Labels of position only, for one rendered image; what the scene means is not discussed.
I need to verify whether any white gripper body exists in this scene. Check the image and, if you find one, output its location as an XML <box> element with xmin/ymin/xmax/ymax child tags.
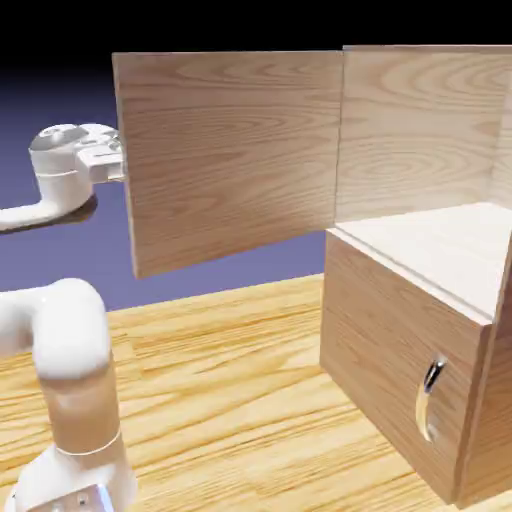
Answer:
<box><xmin>74</xmin><ymin>144</ymin><xmax>129</xmax><ymax>185</ymax></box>

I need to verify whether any wide light wood cabinet door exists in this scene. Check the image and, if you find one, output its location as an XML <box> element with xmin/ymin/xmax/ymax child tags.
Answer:
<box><xmin>111</xmin><ymin>50</ymin><xmax>346</xmax><ymax>280</ymax></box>

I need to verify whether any light wood cabinet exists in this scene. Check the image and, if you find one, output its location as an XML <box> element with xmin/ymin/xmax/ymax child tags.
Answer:
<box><xmin>318</xmin><ymin>44</ymin><xmax>512</xmax><ymax>512</ymax></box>

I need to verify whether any light wood door with handle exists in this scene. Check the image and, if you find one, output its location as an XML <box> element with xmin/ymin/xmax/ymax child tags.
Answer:
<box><xmin>318</xmin><ymin>230</ymin><xmax>494</xmax><ymax>506</ymax></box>

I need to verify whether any curved silver metal handle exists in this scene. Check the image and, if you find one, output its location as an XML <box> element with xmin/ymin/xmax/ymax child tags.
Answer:
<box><xmin>414</xmin><ymin>353</ymin><xmax>449</xmax><ymax>445</ymax></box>

